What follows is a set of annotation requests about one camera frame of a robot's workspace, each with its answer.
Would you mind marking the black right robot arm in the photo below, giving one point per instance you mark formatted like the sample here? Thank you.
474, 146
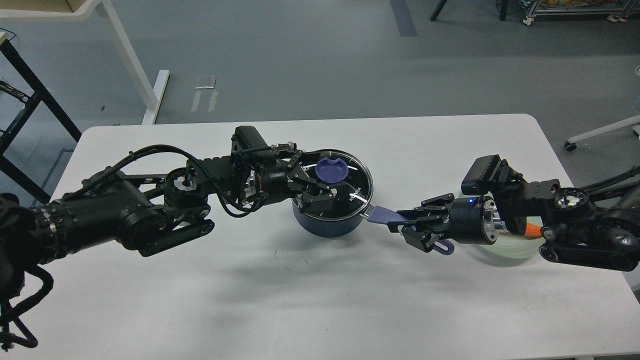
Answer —
595, 226

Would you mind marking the black chair legs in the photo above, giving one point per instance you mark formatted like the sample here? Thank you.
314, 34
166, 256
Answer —
448, 9

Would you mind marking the glass lid purple knob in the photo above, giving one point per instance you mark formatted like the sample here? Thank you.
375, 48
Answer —
355, 186

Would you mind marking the dark blue saucepan purple handle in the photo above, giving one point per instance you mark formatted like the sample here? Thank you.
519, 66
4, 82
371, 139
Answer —
372, 213

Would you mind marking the orange toy carrot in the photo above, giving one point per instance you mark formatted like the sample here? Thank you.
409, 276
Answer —
532, 231

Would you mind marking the white desk frame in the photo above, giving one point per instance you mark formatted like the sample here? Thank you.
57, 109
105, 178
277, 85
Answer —
84, 43

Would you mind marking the pale green plate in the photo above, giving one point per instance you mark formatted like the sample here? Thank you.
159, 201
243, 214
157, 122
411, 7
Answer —
513, 247

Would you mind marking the white wheeled base leg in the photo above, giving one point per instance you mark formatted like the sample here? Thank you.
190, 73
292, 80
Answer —
633, 122

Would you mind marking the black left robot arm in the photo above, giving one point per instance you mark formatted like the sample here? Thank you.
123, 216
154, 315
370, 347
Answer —
154, 199

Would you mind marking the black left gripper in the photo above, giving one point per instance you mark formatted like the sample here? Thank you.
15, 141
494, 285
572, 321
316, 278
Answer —
271, 182

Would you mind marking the metal wheeled cart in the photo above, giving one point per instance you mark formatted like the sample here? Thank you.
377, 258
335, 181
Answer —
616, 11

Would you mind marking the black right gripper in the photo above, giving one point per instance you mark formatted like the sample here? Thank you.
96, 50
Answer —
470, 220

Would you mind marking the black metal stand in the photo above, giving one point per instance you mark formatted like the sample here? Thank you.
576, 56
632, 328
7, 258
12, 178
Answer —
40, 95

